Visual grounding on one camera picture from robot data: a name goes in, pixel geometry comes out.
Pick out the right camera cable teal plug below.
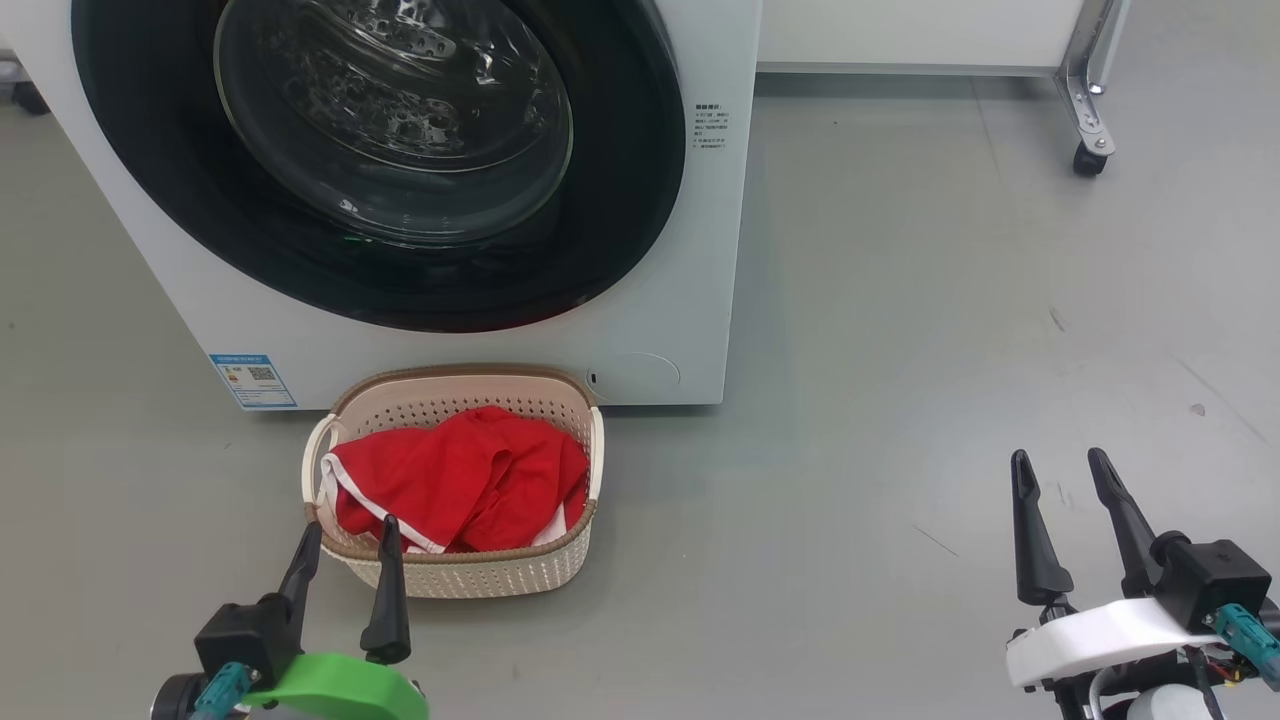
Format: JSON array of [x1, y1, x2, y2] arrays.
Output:
[[1203, 603, 1280, 693]]

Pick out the dark round washing machine door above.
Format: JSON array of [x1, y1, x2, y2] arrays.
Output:
[[70, 0, 687, 334]]

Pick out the beige perforated laundry basket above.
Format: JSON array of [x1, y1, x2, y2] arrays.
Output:
[[302, 363, 606, 599]]

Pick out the red garment with white band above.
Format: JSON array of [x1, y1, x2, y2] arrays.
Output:
[[430, 405, 591, 553]]

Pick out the small black text sticker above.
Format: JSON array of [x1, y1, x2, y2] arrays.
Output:
[[693, 102, 732, 163]]

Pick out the white washing machine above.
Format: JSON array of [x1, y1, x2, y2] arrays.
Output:
[[0, 0, 763, 411]]

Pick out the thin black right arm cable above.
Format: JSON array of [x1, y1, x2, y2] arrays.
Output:
[[1183, 645, 1226, 720]]

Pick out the camera cable teal plug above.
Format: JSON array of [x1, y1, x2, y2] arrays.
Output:
[[1203, 603, 1280, 693], [190, 662, 253, 720]]

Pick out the blue energy label sticker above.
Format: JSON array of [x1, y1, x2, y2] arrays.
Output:
[[210, 352, 299, 411]]

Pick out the dark caster wheel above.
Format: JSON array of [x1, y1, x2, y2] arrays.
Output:
[[0, 55, 49, 116]]

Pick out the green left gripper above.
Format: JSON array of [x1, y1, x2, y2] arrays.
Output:
[[245, 515, 431, 720]]

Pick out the left camera cable teal plug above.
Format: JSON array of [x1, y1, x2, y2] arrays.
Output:
[[190, 662, 253, 720]]

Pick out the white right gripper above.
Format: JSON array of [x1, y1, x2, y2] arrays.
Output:
[[1005, 447, 1226, 691]]

